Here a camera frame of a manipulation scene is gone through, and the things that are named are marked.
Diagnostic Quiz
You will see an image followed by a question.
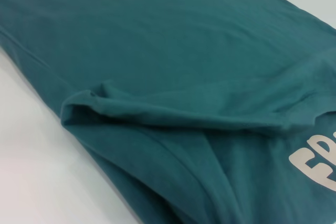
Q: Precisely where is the teal blue shirt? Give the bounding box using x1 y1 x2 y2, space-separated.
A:
0 0 336 224

